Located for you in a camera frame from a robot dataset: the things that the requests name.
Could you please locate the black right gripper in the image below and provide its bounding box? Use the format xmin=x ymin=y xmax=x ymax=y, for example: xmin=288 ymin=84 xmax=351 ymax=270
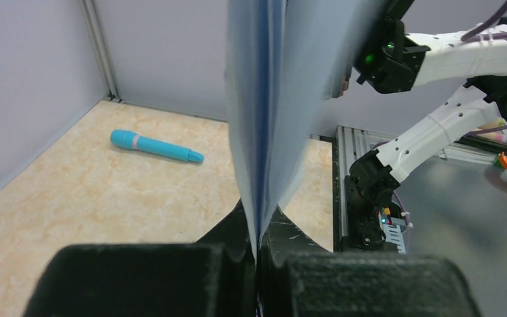
xmin=354 ymin=0 xmax=430 ymax=94

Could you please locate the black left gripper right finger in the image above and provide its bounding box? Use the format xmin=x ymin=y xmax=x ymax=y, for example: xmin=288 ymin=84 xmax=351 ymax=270
xmin=257 ymin=210 xmax=481 ymax=316

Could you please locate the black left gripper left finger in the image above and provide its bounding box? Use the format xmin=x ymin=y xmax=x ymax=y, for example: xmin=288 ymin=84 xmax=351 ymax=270
xmin=24 ymin=203 xmax=256 ymax=316

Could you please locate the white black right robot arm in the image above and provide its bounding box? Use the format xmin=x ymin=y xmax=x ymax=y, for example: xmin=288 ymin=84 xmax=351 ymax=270
xmin=342 ymin=1 xmax=507 ymax=251

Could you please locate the turquoise marker pen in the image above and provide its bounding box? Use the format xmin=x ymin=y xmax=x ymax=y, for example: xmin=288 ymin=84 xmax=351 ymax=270
xmin=110 ymin=129 xmax=204 ymax=163

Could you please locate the aluminium frame rail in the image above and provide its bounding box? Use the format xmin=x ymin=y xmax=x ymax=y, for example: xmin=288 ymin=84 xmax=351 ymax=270
xmin=323 ymin=126 xmax=507 ymax=254

